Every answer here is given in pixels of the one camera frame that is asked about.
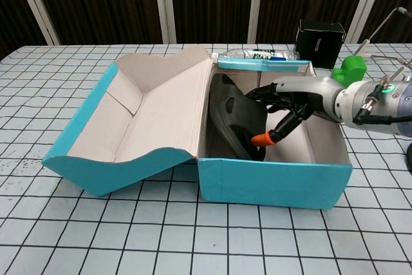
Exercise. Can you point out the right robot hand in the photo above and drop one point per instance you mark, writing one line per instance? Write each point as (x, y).
(309, 91)

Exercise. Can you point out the black rubber slipper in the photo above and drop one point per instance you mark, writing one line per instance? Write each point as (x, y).
(410, 159)
(231, 117)

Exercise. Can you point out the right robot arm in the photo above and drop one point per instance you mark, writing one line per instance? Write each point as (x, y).
(354, 101)

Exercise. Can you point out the black cube box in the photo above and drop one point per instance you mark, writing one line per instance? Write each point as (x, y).
(317, 46)

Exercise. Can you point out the light blue cardboard shoe box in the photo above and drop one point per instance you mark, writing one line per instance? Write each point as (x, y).
(273, 185)

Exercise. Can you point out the blue toy block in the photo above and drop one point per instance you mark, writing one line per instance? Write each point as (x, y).
(278, 59)

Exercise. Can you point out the green toy block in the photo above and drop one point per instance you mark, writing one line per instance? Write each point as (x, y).
(352, 70)

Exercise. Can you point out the clear plastic water bottle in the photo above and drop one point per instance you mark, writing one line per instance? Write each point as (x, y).
(244, 53)

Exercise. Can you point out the dark folding screen white frames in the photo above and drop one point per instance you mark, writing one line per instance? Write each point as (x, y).
(106, 1)

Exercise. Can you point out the white black checkered tablecloth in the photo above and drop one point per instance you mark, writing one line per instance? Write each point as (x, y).
(128, 239)

